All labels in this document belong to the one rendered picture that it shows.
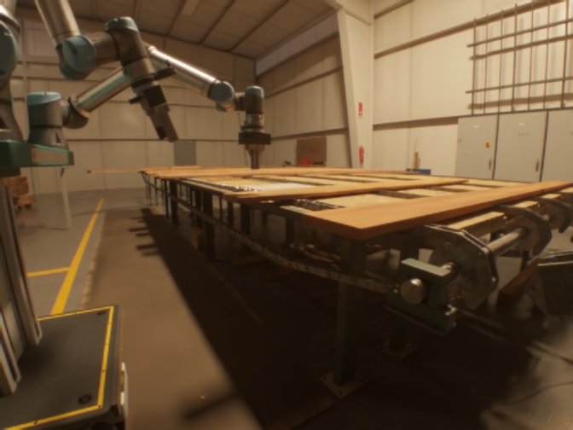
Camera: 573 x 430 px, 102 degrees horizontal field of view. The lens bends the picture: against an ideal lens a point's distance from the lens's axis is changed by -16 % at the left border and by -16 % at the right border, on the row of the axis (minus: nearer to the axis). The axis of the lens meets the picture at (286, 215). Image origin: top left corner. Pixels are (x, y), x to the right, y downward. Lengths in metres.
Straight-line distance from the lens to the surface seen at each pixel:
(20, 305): 1.36
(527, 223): 1.35
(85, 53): 0.80
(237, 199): 1.06
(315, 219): 0.68
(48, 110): 1.34
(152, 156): 13.52
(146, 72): 0.85
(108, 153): 13.46
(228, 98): 1.02
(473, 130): 6.64
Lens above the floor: 1.01
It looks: 11 degrees down
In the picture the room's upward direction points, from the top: straight up
